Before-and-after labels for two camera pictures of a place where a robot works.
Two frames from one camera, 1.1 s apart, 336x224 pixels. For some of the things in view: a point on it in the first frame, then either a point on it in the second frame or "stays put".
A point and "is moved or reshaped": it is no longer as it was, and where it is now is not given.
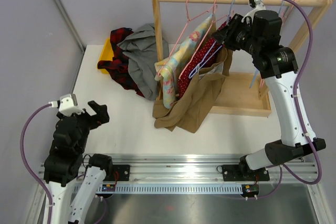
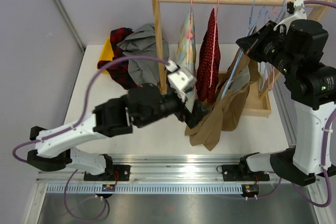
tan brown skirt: [188, 110] to [231, 97]
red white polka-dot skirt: [207, 55] is moved or reshaped
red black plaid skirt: [117, 66] stays put
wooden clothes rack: [242, 97] stays put
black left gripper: [100, 109] to [192, 118]
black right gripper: [226, 35] to [253, 44]
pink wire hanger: [212, 23] to [218, 0]
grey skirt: [143, 62] stays put
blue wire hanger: [198, 68] to [249, 30]
